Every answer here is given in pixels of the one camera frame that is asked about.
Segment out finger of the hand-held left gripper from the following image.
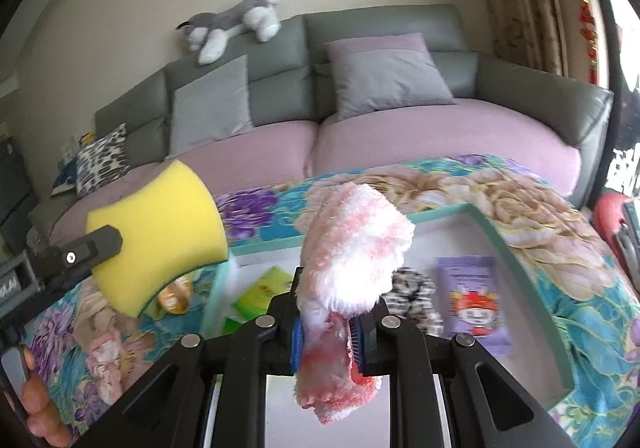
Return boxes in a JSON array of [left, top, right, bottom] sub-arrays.
[[27, 224, 124, 291]]

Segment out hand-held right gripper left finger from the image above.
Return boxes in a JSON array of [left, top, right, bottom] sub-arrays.
[[82, 267, 306, 448]]

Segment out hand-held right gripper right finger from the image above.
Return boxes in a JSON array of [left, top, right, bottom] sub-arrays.
[[347, 300, 581, 448]]

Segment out leopard print scrunchie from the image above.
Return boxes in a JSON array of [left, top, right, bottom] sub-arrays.
[[382, 268, 446, 336]]

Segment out yellow sponge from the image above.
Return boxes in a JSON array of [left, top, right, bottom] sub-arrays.
[[86, 160, 230, 319]]

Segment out pink fluffy sock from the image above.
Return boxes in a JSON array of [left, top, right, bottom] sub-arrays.
[[295, 182, 417, 425]]

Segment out purple packet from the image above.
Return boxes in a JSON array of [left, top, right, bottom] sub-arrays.
[[434, 256, 512, 356]]

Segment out teal cardboard box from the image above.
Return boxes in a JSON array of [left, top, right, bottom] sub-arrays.
[[200, 202, 575, 409]]

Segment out person's left hand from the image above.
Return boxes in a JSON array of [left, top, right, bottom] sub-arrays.
[[0, 345, 76, 448]]

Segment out black and white patterned pillow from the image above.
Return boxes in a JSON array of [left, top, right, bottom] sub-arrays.
[[75, 124, 132, 199]]

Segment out red yellow round toy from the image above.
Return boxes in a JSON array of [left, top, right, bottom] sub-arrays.
[[157, 275, 194, 315]]

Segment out yellow and white papers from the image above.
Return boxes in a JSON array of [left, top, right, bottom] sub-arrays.
[[62, 130, 98, 163]]

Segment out pink sofa seat cushion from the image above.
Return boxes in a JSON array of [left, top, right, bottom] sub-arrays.
[[307, 98, 583, 199], [50, 120, 319, 249]]

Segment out plain grey pillow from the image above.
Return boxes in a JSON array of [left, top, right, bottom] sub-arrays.
[[167, 55, 255, 159]]

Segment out floral blanket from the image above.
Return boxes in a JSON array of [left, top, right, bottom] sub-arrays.
[[22, 154, 640, 448]]

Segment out grey and lilac pillow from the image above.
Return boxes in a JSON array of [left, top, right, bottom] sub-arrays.
[[324, 32, 457, 122]]

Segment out grey and white plush dog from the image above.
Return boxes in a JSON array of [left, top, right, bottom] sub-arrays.
[[176, 0, 283, 66]]

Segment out red rounded object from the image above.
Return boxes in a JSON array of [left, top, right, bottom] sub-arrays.
[[594, 193, 640, 273]]

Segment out grey sofa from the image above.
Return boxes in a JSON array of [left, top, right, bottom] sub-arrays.
[[25, 4, 615, 229]]

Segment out black printed banner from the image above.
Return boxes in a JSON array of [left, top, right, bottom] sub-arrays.
[[602, 22, 640, 209]]

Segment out beige patterned curtain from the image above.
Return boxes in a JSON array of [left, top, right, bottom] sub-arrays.
[[460, 0, 608, 88]]

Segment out red hanging decoration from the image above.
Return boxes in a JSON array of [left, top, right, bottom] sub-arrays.
[[542, 0, 618, 88]]

